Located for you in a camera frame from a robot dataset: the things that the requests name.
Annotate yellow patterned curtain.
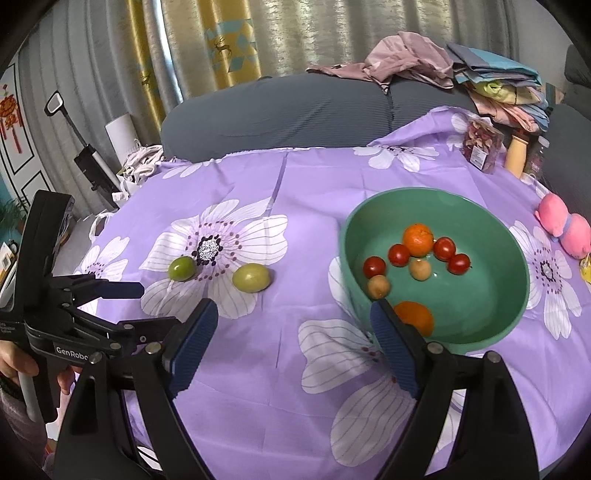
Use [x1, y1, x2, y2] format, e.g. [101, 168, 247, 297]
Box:
[127, 0, 525, 100]

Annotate person's left hand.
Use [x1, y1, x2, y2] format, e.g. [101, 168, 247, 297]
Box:
[0, 344, 84, 393]

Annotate green potted plant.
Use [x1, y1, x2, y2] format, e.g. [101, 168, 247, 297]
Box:
[0, 198, 30, 232]

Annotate beige bottle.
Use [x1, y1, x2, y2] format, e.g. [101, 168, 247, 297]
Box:
[504, 133, 529, 179]

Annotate grey armchair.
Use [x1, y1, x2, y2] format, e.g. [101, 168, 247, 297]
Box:
[540, 44, 591, 195]

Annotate person's left forearm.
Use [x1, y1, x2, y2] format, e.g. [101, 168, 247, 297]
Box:
[0, 377, 49, 468]

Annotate black stick device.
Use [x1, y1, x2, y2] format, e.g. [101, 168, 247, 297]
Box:
[45, 92, 122, 210]

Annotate clear dark bottle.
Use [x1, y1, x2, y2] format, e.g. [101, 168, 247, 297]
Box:
[525, 136, 550, 182]

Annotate purple floral tablecloth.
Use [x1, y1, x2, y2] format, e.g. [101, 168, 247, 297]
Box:
[74, 106, 591, 480]

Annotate green plum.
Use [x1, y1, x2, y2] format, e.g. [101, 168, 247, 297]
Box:
[232, 263, 271, 293]
[167, 257, 197, 282]

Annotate snack bag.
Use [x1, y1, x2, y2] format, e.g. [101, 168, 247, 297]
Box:
[463, 117, 504, 174]

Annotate grey sofa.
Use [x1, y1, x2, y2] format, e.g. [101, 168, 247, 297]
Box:
[161, 74, 481, 162]

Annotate white plastic bags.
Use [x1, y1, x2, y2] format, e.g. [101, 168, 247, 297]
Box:
[115, 144, 166, 204]

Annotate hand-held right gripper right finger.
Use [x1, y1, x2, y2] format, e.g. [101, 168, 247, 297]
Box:
[370, 298, 541, 480]

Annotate pink plush toy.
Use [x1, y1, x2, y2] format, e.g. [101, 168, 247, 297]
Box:
[536, 193, 591, 258]

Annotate red knot wall decoration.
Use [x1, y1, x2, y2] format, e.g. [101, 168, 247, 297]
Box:
[0, 83, 25, 153]

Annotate white box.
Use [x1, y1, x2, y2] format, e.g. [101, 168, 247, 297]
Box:
[105, 114, 141, 156]

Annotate orange tangerine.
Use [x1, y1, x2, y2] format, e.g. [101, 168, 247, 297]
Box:
[403, 223, 435, 258]
[393, 301, 435, 337]

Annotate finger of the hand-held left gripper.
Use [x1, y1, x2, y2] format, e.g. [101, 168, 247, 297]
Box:
[52, 274, 146, 308]
[68, 315, 182, 357]

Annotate green bowl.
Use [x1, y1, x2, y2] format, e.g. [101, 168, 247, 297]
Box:
[339, 188, 531, 356]

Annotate pink crumpled clothes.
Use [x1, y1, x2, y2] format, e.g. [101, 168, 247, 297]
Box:
[307, 32, 456, 96]

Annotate pile of folded clothes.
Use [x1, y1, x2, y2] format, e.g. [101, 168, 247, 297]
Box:
[445, 42, 553, 135]

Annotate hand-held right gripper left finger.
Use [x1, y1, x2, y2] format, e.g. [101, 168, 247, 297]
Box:
[55, 298, 219, 480]

